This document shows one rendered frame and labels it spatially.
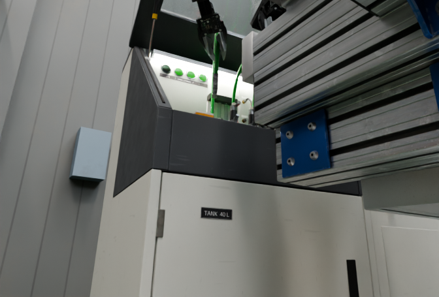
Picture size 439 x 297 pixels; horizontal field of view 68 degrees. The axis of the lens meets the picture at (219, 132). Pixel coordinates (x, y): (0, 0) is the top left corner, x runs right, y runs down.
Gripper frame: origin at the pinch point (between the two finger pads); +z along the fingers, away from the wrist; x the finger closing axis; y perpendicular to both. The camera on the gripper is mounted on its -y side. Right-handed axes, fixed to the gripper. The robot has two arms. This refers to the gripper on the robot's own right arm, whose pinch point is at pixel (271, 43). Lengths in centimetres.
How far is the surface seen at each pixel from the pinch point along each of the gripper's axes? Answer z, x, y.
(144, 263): 66, -34, 0
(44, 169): 12, -66, -191
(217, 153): 39.2, -17.8, -0.2
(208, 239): 60, -19, 0
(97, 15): -131, -50, -193
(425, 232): 55, 61, 0
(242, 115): 1, 20, -54
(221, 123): 30.7, -16.9, -0.2
